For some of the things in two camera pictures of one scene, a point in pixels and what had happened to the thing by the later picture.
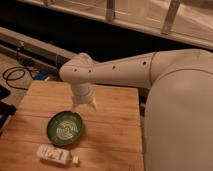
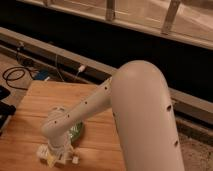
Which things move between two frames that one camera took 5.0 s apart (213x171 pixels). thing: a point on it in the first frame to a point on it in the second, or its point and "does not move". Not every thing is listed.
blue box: [42, 75] does not move
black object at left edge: [6, 110] does not move
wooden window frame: [186, 20] does not move
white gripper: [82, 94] to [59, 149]
